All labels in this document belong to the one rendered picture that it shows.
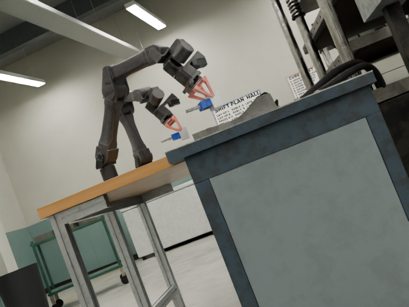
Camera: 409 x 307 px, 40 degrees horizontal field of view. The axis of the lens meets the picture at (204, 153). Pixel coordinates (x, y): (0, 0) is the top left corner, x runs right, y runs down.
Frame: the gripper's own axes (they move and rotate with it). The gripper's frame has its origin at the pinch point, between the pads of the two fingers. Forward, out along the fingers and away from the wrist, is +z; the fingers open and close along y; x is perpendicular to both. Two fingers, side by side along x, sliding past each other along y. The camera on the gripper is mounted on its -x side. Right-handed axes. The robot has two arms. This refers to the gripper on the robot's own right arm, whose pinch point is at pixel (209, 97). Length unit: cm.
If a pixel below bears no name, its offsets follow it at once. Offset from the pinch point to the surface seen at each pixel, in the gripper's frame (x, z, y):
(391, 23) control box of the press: -74, 39, -5
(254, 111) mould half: -21.9, 18.7, 29.2
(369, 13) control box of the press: -76, 30, 1
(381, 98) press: -59, 59, 17
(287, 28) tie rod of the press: -134, 14, 126
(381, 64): -100, 60, 51
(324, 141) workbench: 0.9, 36.3, -30.2
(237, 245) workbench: 41, 35, -15
